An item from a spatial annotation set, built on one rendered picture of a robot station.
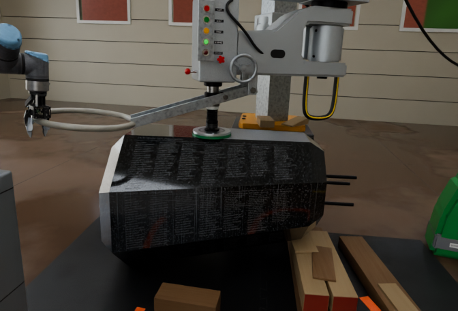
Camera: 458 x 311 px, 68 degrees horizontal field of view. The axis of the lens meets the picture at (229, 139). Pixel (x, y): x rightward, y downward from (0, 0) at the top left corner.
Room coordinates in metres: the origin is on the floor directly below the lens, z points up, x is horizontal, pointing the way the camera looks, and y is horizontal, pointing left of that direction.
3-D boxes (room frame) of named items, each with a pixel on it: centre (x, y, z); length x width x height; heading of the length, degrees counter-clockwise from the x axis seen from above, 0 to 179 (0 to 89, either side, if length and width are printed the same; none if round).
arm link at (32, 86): (1.51, 0.85, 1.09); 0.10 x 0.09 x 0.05; 137
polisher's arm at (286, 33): (1.97, -0.28, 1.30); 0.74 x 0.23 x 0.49; 106
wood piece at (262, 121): (2.42, -0.26, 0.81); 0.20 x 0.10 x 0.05; 3
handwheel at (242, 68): (1.79, -0.05, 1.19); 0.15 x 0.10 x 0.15; 106
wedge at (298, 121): (2.48, -0.48, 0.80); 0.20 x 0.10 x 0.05; 133
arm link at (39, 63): (1.51, 0.85, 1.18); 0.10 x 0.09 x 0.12; 130
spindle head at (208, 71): (1.89, 0.02, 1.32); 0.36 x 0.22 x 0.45; 106
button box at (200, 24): (1.74, 0.13, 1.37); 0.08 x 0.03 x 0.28; 106
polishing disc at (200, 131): (1.87, 0.10, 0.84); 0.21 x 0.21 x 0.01
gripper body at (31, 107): (1.51, 0.85, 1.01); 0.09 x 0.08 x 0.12; 47
